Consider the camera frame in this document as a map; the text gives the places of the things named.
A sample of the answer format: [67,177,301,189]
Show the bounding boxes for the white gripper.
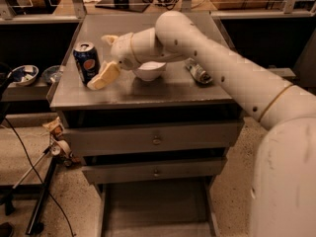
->
[87,33,141,90]

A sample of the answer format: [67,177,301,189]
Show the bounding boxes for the blue pepsi can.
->
[73,41,100,85]

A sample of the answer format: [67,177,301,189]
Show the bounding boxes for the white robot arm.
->
[88,11,316,237]

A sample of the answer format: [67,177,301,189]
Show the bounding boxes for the grey drawer cabinet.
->
[45,11,259,237]

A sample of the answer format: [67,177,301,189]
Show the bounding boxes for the crushed silver green can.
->
[185,58,212,85]

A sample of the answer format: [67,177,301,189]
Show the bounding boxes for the white bowl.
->
[133,61,166,82]

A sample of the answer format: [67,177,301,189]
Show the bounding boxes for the black monitor stand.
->
[95,0,149,13]

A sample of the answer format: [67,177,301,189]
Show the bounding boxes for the clear glass bowl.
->
[41,65,62,85]

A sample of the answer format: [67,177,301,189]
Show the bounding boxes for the bowl with small items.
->
[9,65,39,87]

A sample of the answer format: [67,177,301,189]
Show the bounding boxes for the crumpled snack wrapper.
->
[42,118,63,138]

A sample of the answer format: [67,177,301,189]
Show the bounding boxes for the roll of tape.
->
[50,140,71,158]

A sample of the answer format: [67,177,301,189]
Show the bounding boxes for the white rod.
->
[12,147,49,190]

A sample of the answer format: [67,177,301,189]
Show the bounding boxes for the black metal floor bar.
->
[26,159,56,236]

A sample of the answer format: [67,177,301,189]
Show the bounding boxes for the black cable on floor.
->
[0,117,77,237]

